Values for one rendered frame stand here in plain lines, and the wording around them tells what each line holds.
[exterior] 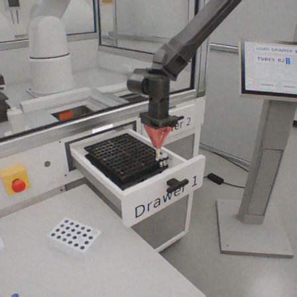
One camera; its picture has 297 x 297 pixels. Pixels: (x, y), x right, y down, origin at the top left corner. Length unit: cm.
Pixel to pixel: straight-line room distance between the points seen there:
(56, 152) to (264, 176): 124
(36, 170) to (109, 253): 36
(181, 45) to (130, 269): 58
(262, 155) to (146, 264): 110
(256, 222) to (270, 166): 45
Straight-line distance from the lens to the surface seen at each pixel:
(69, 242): 73
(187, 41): 72
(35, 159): 87
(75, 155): 89
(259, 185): 174
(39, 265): 74
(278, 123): 156
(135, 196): 66
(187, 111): 118
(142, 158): 83
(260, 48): 147
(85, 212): 85
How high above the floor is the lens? 132
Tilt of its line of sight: 29 degrees down
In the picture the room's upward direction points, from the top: straight up
